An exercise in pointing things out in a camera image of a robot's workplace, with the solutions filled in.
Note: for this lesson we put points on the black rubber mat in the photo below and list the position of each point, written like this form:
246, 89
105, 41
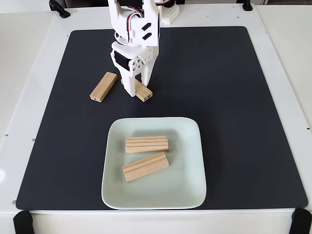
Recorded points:
73, 146

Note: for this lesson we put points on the pale green square plate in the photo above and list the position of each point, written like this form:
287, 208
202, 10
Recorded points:
185, 185

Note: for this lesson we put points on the black base clamp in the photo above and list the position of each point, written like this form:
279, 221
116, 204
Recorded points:
170, 3

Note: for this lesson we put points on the grooved wooden block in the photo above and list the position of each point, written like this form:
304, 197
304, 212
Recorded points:
103, 87
144, 93

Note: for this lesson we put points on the wooden block with stepped edge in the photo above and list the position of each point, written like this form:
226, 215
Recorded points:
146, 167

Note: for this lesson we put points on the wooden block with dark grooves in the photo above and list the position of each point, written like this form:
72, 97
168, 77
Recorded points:
146, 144

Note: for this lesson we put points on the black table clamp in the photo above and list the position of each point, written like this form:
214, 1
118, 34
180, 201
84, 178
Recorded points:
22, 223
61, 11
247, 6
302, 221

